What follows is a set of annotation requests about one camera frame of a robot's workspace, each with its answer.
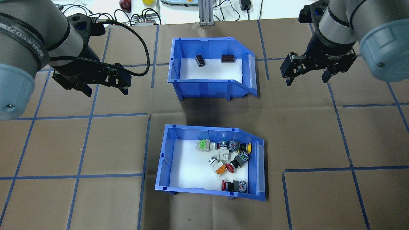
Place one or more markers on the grey connector hub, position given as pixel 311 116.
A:
pixel 145 21

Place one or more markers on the white push button orange block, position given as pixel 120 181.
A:
pixel 219 168

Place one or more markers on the green push button switch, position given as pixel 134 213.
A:
pixel 203 145

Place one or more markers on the white switch block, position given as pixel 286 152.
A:
pixel 223 156

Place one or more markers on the yellow mushroom push button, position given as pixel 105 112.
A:
pixel 246 147

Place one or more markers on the black cylindrical capacitor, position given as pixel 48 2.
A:
pixel 200 60

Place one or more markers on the aluminium profile post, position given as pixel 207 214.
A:
pixel 207 16

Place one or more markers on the white foam liner capacitor bin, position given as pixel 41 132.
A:
pixel 217 72

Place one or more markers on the red mushroom button green block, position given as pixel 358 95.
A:
pixel 231 166

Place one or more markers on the red round object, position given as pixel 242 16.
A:
pixel 125 4

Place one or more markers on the yellow object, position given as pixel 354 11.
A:
pixel 148 1

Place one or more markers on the blue bin with push buttons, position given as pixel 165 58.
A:
pixel 165 159

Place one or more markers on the grey teal device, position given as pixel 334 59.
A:
pixel 179 2

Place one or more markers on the dark brown cylindrical capacitor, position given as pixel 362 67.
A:
pixel 227 58

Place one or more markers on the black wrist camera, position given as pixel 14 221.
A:
pixel 83 24
pixel 308 16

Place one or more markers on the red push button black block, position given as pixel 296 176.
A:
pixel 238 186

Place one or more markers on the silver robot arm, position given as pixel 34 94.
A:
pixel 19 38
pixel 383 48

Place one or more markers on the white foam liner button bin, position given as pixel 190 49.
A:
pixel 191 172

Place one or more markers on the black power adapter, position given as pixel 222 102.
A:
pixel 245 4

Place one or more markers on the blue bin with capacitors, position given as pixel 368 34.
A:
pixel 207 87

